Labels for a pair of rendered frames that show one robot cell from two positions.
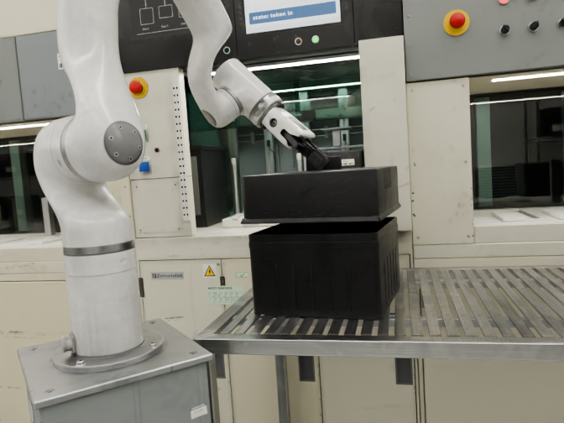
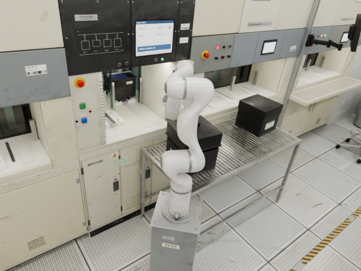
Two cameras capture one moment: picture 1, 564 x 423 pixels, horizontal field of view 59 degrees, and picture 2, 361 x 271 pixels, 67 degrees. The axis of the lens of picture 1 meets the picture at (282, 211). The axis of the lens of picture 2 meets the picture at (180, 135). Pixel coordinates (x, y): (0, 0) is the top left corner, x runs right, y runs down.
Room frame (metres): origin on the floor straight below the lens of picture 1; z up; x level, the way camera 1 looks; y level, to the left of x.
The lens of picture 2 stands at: (0.21, 1.27, 1.98)
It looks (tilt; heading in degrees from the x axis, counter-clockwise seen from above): 32 degrees down; 307
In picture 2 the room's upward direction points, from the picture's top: 6 degrees clockwise
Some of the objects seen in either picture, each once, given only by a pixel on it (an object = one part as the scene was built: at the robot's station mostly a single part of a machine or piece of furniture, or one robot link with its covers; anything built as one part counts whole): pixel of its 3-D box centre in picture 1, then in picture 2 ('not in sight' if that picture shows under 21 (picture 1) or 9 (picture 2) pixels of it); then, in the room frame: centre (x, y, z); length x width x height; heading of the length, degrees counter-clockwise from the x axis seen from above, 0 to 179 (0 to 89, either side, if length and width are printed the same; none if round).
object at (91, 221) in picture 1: (83, 182); (177, 170); (0.90, 0.35, 1.07); 0.19 x 0.12 x 0.24; 50
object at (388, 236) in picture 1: (329, 262); (191, 152); (1.12, -0.10, 0.85); 0.28 x 0.28 x 0.17; 69
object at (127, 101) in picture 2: not in sight; (120, 98); (2.08, -0.25, 0.89); 0.22 x 0.21 x 0.04; 167
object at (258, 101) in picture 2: not in sight; (258, 114); (1.03, -0.98, 0.89); 0.29 x 0.29 x 0.25; 80
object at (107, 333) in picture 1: (105, 300); (179, 199); (0.87, 0.33, 0.85); 0.19 x 0.19 x 0.18
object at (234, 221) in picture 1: (258, 217); (107, 119); (1.84, 0.09, 0.89); 0.22 x 0.21 x 0.04; 167
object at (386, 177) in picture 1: (325, 185); (194, 131); (1.12, -0.10, 1.02); 0.29 x 0.29 x 0.13; 69
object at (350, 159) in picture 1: (338, 166); (119, 80); (2.08, -0.25, 1.06); 0.24 x 0.20 x 0.32; 77
